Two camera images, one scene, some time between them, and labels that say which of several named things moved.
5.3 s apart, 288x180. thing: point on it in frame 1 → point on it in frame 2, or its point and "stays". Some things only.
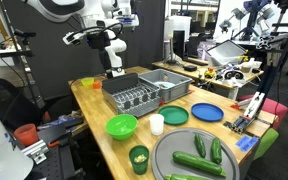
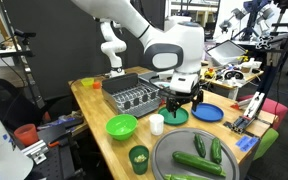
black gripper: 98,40 → 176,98
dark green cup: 139,167 stays
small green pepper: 200,145 stays
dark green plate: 174,114 stays
